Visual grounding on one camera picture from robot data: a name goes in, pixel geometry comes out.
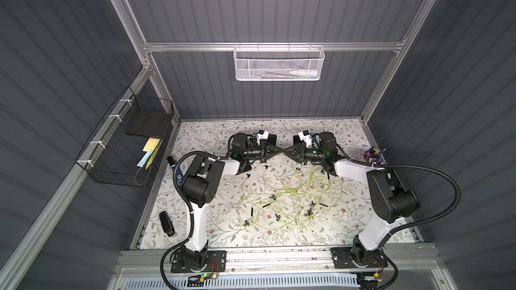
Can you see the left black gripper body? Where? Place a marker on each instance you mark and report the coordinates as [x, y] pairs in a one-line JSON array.
[[265, 152]]

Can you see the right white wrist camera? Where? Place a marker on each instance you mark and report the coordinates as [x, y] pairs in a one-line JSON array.
[[307, 138]]

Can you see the black foam pad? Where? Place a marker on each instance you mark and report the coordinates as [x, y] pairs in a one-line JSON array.
[[148, 123]]

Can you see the yellow sticky note pad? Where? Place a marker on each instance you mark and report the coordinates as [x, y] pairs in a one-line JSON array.
[[151, 144]]

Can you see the black remote device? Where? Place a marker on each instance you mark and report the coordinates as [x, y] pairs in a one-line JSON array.
[[166, 224]]

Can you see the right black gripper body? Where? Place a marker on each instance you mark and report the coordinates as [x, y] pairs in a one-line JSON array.
[[301, 152]]

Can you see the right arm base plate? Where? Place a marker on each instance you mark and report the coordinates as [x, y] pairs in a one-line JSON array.
[[352, 257]]

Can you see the green wired earphones tangle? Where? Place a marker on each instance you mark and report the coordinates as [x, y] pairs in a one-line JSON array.
[[288, 194]]

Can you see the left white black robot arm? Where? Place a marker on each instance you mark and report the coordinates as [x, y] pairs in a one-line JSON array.
[[200, 182]]

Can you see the black wire wall basket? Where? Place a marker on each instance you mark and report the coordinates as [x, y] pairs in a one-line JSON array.
[[113, 157]]

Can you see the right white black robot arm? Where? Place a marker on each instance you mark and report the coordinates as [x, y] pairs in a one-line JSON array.
[[391, 197]]

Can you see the white wire mesh basket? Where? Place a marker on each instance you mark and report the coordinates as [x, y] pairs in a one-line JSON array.
[[273, 62]]

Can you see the pink pen cup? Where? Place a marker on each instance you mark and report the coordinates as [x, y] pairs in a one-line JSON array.
[[374, 156]]

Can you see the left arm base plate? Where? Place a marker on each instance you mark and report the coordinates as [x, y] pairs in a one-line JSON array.
[[186, 261]]

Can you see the blue marker pen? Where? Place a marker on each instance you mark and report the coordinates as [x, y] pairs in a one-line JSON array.
[[177, 172]]

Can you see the white marker in basket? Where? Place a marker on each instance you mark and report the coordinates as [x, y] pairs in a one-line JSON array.
[[304, 73]]

